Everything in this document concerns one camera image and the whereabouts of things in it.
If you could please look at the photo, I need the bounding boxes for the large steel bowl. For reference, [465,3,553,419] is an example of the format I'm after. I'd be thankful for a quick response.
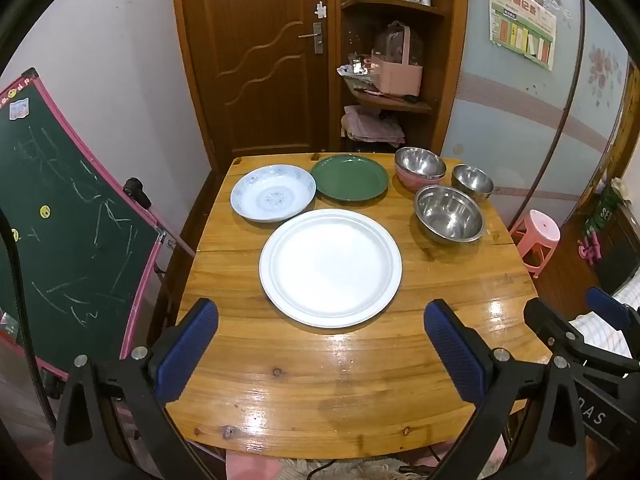
[413,184,485,245]

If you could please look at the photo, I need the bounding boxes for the small steel bowl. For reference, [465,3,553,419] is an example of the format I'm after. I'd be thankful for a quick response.
[451,164,495,203]

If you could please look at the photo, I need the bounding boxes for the pink steel bowl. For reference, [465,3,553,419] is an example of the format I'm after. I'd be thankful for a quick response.
[394,146,447,193]

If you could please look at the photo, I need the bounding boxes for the large white plate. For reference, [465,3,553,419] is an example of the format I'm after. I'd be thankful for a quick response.
[259,208,402,330]

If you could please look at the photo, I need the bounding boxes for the green plate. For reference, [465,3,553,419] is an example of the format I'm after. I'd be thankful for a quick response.
[311,154,390,202]

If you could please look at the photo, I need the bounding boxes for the blue patterned white plate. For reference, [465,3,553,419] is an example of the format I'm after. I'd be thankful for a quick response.
[230,165,317,223]

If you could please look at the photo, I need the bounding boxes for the white checkered bedding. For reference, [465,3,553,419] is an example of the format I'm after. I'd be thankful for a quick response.
[570,271,640,358]

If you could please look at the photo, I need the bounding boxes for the pink toy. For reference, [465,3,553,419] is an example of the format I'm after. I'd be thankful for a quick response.
[577,230,602,266]

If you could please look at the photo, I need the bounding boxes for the pink plastic stool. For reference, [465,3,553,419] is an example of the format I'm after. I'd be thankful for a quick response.
[510,209,561,278]

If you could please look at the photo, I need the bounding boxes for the wooden table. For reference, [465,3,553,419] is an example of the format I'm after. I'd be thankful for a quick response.
[168,154,548,458]

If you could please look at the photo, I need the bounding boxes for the folded pink cloth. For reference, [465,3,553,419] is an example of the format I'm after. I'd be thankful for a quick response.
[341,105,405,146]

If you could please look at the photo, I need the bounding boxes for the pink basket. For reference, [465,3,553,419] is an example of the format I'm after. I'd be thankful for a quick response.
[371,21,424,96]

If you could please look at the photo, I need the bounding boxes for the wooden corner shelf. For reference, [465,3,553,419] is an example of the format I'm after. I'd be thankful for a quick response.
[326,0,468,153]

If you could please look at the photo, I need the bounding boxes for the brown wooden door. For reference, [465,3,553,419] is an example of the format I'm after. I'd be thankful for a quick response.
[174,0,330,172]

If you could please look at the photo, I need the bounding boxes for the black cable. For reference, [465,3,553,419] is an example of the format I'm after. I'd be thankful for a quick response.
[0,206,58,434]

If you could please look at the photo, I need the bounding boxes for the green chalkboard pink frame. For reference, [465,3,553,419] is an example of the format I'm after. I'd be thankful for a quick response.
[1,68,178,378]

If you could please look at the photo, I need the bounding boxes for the wall poster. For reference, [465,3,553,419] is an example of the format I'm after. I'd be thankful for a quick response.
[489,0,556,70]

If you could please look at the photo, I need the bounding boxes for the silver door handle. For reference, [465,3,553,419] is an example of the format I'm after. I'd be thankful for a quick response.
[298,22,323,55]

